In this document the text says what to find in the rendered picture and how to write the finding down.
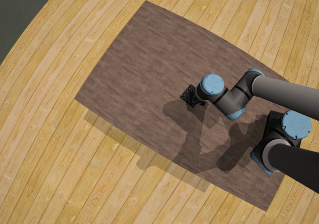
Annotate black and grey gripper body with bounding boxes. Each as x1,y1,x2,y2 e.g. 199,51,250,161
189,89,206,105

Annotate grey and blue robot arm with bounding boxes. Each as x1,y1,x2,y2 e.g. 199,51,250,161
195,68,319,194

